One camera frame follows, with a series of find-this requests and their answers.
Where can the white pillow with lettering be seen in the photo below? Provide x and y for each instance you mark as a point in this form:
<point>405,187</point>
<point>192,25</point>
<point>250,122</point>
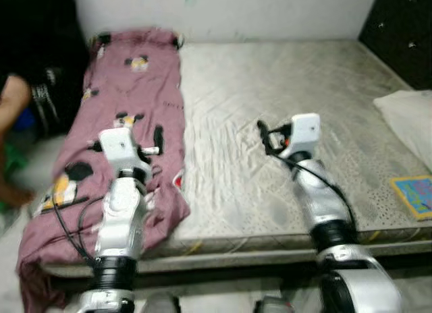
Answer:
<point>412,121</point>

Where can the silver robot leg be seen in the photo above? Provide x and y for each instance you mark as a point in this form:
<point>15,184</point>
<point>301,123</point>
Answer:
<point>273,306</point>
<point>160,305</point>

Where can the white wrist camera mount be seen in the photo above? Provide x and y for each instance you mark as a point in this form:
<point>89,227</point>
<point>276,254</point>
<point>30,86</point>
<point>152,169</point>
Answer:
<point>118,146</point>
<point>302,134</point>

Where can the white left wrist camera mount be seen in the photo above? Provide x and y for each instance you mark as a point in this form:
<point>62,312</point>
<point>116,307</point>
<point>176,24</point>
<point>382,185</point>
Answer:
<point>118,146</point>

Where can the beige quilted mattress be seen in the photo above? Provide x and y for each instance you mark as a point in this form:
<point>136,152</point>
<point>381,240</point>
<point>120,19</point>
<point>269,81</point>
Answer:
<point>243,124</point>

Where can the silver right robot leg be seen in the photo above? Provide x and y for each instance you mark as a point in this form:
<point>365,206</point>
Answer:
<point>273,306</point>

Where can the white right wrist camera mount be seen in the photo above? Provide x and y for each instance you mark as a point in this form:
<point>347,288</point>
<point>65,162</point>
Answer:
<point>302,134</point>

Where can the black bag with lettering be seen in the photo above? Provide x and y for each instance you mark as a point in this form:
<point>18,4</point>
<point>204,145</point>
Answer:
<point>47,97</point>

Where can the colourful yellow-edged picture book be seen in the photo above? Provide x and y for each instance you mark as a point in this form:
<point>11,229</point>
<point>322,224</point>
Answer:
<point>415,197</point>

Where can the seated person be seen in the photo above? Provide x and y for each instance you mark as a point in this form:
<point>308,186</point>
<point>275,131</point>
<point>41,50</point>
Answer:
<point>13,100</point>

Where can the pink cartoon print blanket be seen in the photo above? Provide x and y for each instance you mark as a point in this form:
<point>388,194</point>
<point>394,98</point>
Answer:
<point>148,90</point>

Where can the dark tufted headboard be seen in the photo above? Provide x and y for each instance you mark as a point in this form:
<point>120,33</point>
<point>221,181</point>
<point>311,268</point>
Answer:
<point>401,30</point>

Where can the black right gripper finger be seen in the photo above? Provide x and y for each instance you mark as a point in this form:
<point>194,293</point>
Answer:
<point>263,134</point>

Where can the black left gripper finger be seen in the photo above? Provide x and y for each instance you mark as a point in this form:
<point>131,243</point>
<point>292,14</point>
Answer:
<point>158,137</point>

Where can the silver left robot leg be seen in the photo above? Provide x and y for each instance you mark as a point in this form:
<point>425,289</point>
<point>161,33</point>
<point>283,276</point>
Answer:
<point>160,305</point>

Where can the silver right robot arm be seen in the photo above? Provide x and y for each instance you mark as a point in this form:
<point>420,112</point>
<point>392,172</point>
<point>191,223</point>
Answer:
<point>324,205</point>

